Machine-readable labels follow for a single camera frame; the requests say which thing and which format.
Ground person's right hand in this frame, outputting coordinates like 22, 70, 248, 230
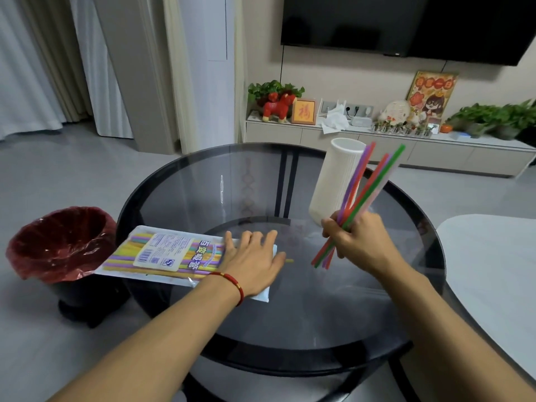
321, 211, 403, 282

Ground white standing air conditioner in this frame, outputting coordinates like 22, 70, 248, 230
163, 0, 248, 155

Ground beige curtain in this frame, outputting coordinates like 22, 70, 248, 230
17, 0, 94, 123

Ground small gold framed picture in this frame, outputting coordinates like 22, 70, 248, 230
291, 98, 318, 126

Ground cartoon poster board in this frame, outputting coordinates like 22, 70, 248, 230
406, 70, 459, 127

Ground grey wall socket strip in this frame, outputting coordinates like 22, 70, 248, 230
320, 100, 374, 118

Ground person's left forearm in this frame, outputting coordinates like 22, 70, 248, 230
49, 275, 244, 402

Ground red drinking straw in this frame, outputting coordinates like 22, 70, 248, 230
311, 153, 390, 266

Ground white rounded table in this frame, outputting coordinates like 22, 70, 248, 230
435, 214, 536, 382

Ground person's right forearm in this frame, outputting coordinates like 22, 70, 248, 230
375, 262, 536, 402

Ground white round ornament plate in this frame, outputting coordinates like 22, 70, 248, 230
378, 100, 412, 124

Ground black bin with red bag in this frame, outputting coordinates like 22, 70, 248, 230
5, 207, 131, 329

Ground white ribbed vase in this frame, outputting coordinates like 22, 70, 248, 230
308, 137, 367, 227

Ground row of small figurines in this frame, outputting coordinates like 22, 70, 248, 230
371, 120, 434, 138

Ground long white media cabinet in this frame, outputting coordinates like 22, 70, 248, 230
245, 111, 536, 179

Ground red horse plush toy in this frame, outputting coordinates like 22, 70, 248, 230
262, 92, 297, 124

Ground wide green potted plant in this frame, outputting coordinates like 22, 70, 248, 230
445, 99, 536, 141

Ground red string bracelet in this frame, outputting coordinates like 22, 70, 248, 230
208, 271, 245, 307

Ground white plastic bag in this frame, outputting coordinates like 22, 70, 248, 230
320, 100, 350, 135

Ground purple drinking straw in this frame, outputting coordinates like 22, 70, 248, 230
336, 142, 372, 224

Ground clear packet of colourful straws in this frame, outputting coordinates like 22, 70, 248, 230
94, 224, 279, 304

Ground black wall television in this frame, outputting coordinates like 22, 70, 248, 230
280, 0, 536, 67

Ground round black glass table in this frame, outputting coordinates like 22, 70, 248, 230
116, 142, 448, 402

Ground green drinking straw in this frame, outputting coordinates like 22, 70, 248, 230
314, 144, 406, 269

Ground pink drinking straw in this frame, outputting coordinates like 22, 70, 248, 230
323, 154, 395, 270

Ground white sheer curtain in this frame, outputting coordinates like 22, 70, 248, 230
0, 0, 135, 141

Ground person's left hand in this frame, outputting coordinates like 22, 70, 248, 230
218, 230, 287, 298

